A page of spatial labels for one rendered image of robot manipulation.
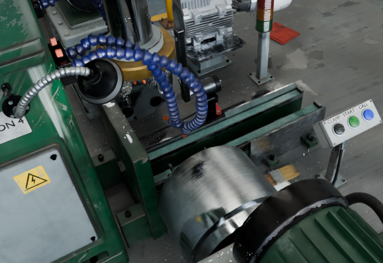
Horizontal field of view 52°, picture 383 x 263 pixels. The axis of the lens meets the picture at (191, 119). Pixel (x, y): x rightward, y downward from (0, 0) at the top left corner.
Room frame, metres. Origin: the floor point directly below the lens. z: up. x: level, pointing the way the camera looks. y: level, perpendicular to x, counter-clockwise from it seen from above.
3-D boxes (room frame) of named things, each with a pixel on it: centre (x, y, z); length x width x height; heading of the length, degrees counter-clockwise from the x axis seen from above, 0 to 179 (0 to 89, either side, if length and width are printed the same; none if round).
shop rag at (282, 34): (1.57, -0.45, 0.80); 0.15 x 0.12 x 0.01; 36
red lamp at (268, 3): (1.26, -0.30, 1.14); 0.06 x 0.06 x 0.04
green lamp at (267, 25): (1.26, -0.30, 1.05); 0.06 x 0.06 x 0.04
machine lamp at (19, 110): (0.46, 0.19, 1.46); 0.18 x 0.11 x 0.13; 114
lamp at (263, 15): (1.26, -0.30, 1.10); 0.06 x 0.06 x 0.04
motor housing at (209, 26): (1.44, -0.09, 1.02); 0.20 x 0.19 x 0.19; 107
